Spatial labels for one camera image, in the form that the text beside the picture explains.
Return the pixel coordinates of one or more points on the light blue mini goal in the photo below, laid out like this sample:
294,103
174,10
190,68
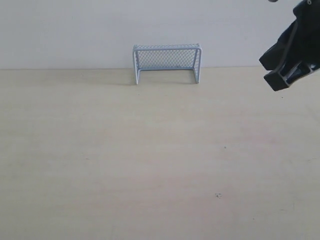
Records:
167,57

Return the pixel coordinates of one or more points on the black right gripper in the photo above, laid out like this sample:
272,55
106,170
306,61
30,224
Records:
299,44

